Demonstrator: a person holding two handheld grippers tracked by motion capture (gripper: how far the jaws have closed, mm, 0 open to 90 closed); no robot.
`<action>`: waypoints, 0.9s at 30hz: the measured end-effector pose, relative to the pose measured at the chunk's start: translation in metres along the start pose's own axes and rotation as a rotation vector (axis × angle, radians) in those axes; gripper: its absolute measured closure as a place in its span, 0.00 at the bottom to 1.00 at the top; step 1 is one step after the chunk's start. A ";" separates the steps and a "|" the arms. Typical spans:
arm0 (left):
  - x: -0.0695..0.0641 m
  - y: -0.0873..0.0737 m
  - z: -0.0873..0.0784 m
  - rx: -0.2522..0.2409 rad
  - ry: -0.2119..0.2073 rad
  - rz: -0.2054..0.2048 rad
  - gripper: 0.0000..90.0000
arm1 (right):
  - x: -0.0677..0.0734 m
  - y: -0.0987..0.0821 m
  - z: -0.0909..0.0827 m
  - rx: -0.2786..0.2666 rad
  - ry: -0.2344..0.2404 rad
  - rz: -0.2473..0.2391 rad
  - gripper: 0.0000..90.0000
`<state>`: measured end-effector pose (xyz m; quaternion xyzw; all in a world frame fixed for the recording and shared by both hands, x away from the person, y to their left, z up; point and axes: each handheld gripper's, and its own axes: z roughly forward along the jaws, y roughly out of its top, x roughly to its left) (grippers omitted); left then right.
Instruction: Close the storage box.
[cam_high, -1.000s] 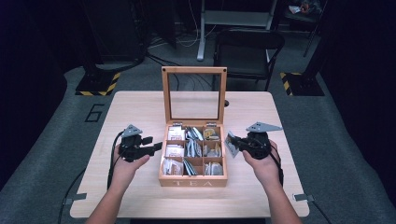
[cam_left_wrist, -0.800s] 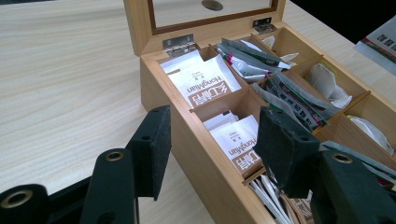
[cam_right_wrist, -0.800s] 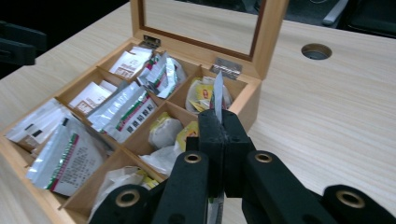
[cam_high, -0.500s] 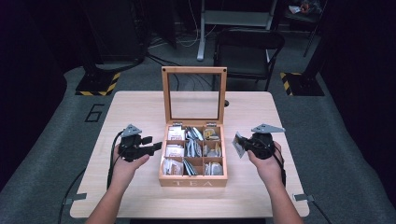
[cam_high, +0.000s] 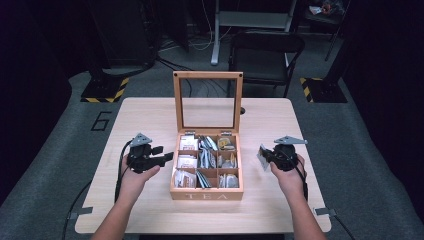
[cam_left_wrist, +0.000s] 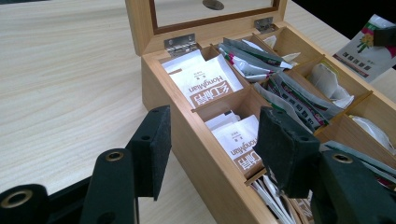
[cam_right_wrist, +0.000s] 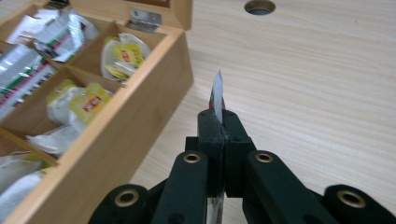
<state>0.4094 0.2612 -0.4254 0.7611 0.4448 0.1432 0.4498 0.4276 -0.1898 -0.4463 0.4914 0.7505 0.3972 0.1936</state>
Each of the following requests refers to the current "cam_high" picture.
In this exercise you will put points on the stack of translucent tea packets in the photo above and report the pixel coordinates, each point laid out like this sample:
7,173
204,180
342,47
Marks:
185,180
229,181

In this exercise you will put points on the white desk frame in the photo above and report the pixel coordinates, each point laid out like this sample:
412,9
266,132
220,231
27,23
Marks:
250,19

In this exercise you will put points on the orange and white clutter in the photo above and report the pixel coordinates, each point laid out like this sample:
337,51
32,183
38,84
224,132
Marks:
321,8

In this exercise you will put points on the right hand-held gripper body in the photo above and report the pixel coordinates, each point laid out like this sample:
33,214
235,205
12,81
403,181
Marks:
286,156

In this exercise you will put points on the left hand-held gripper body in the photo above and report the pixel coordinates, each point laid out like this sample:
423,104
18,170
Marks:
140,158

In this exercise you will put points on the black folding chair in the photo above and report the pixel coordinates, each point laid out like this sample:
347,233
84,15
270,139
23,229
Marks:
266,60

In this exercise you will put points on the dark side table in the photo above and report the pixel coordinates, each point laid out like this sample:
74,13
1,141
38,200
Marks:
320,20

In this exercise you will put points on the black yellow striped stand base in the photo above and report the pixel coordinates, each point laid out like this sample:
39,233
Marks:
323,90
103,90

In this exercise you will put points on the stack of yellow tea packets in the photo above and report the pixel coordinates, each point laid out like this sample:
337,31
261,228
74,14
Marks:
226,143

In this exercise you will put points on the stack of grey-yellow tea packets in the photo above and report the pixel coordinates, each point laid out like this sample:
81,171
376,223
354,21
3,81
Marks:
228,162

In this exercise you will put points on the pale grey tea bag sachet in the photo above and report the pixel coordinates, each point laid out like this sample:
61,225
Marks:
261,160

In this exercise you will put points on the stack of white tea packets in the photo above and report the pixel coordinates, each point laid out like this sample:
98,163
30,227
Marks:
187,162
189,143

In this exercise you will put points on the stack of dark-blue tea packets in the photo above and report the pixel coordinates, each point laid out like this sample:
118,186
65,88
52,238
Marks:
203,180

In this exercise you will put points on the stack of grey-blue tea packets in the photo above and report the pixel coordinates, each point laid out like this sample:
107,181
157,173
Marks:
207,142
207,159

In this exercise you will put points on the black equipment cabinet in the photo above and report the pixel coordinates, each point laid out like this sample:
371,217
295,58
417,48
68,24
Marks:
123,33

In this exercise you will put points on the person's right hand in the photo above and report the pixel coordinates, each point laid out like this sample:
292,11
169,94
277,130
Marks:
291,181

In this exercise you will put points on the person's left hand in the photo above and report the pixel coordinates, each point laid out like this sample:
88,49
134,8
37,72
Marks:
131,181

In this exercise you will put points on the grey tape strip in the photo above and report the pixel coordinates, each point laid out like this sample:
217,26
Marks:
81,212
325,211

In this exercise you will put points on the wooden tea box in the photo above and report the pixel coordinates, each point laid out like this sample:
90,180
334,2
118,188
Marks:
206,195

